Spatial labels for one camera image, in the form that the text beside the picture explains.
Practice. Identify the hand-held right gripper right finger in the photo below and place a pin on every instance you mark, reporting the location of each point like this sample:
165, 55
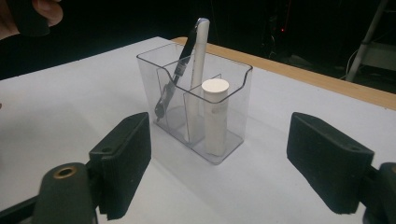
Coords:
327, 161

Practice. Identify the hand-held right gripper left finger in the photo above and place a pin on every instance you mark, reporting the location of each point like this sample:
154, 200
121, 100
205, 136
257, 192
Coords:
124, 161

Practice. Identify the short white cylinder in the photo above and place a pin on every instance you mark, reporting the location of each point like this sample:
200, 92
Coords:
215, 118

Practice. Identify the clear plastic organizer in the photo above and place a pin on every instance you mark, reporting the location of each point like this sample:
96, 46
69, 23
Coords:
236, 102

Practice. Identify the black pen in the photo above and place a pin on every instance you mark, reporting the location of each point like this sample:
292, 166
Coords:
180, 68

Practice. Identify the long white pen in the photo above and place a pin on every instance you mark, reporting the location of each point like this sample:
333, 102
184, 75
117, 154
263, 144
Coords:
199, 53

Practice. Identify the white board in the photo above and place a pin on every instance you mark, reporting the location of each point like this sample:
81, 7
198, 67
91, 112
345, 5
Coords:
62, 99

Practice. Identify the wooden table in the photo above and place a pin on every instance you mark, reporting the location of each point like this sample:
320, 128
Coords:
311, 74

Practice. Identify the white metal stand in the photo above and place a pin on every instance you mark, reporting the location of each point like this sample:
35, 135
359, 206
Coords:
367, 40

